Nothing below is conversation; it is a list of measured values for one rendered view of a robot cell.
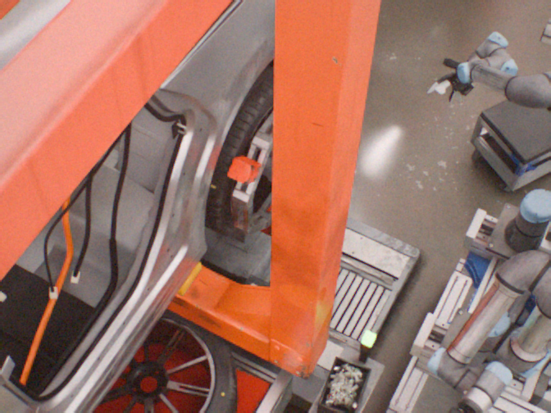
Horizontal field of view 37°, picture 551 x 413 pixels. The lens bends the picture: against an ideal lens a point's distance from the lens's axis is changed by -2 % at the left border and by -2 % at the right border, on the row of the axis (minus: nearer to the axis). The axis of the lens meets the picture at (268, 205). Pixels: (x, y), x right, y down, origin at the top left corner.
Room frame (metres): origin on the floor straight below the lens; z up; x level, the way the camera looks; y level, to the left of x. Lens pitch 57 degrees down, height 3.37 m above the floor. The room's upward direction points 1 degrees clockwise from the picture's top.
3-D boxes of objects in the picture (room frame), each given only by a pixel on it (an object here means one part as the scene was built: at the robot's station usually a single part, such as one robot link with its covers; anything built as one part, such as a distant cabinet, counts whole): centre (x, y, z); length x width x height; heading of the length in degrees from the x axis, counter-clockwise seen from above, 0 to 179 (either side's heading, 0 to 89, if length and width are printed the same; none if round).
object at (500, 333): (1.12, -0.71, 0.98); 0.13 x 0.12 x 0.14; 48
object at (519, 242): (1.56, -0.94, 0.87); 0.15 x 0.15 x 0.10
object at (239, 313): (1.39, 0.18, 0.69); 0.52 x 0.17 x 0.35; 62
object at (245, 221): (1.85, -0.03, 0.85); 0.54 x 0.07 x 0.54; 152
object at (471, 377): (0.85, -0.61, 1.12); 0.11 x 0.08 x 0.11; 48
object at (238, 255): (1.93, 0.12, 0.32); 0.40 x 0.30 x 0.28; 152
